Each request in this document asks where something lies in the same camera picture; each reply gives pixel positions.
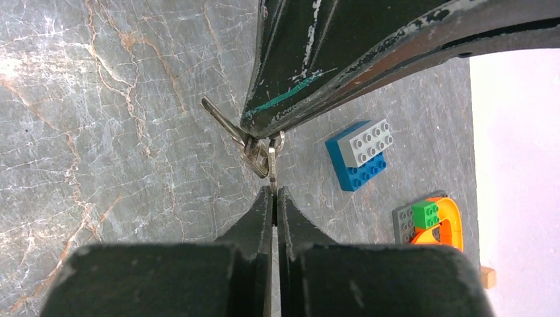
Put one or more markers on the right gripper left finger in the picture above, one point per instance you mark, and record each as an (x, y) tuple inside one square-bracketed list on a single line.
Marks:
[(230, 276)]

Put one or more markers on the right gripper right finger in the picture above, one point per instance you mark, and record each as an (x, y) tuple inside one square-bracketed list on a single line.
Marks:
[(320, 277)]

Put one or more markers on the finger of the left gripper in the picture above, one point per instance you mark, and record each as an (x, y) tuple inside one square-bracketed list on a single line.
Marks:
[(313, 56)]

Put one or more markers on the single brass key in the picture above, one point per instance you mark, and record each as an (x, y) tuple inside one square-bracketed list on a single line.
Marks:
[(259, 157)]

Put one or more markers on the grey blue brick stack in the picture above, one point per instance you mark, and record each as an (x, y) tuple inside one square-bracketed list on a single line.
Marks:
[(357, 152)]

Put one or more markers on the orange track on grey plate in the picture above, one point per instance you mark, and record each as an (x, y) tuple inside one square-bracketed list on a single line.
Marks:
[(433, 219)]

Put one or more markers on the small wooden block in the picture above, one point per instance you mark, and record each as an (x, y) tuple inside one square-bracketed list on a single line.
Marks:
[(488, 277)]

